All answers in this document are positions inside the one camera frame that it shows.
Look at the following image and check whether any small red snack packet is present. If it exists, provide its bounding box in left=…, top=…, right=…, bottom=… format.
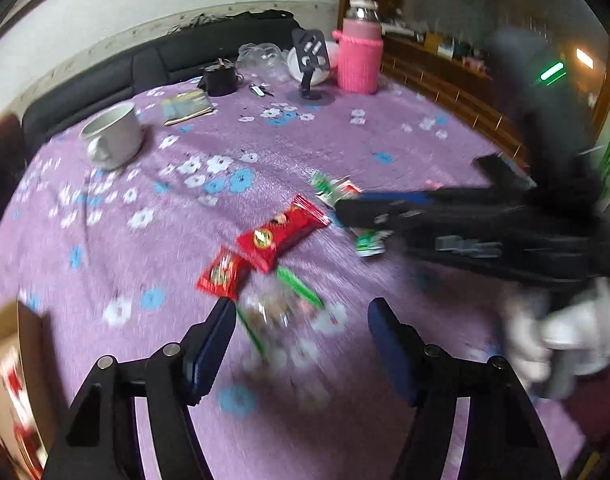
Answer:
left=197, top=246, right=252, bottom=301

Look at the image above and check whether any clear green nut packet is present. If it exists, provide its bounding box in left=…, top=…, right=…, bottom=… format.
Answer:
left=237, top=266, right=325, bottom=360

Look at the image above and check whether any long red snack bar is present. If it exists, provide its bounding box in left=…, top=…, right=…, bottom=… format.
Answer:
left=237, top=195, right=331, bottom=273

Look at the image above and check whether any red white snack packet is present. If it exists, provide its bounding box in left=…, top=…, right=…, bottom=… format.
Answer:
left=311, top=171, right=363, bottom=208

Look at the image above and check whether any white gloved right hand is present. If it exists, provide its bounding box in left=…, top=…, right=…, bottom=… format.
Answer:
left=500, top=278, right=610, bottom=388

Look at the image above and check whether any wooden cabinet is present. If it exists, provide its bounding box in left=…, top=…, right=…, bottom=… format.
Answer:
left=336, top=0, right=610, bottom=201

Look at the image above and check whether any purple floral tablecloth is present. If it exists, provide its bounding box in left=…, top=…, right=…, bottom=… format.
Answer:
left=0, top=81, right=505, bottom=479

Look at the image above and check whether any white bowl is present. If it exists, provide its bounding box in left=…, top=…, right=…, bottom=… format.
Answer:
left=285, top=40, right=341, bottom=86

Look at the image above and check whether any pink knitted thermos bottle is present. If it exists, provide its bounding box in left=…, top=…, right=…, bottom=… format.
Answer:
left=332, top=0, right=383, bottom=94

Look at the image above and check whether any black phone stand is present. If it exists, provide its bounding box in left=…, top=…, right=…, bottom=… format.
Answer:
left=287, top=28, right=334, bottom=106

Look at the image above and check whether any clear plastic cup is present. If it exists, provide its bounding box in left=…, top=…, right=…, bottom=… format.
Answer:
left=235, top=42, right=290, bottom=84

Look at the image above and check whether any brown cardboard box tray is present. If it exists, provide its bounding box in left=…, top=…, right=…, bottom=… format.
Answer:
left=0, top=300, right=58, bottom=479

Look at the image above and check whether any black round cup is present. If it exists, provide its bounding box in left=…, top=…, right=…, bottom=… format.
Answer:
left=198, top=58, right=244, bottom=96

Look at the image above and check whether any white ceramic mug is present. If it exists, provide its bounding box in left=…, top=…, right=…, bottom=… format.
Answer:
left=80, top=101, right=144, bottom=170

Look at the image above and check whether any green notebook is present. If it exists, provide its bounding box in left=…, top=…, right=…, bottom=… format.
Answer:
left=161, top=90, right=215, bottom=126

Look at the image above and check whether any black leather sofa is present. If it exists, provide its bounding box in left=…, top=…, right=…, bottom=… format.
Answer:
left=22, top=10, right=299, bottom=157

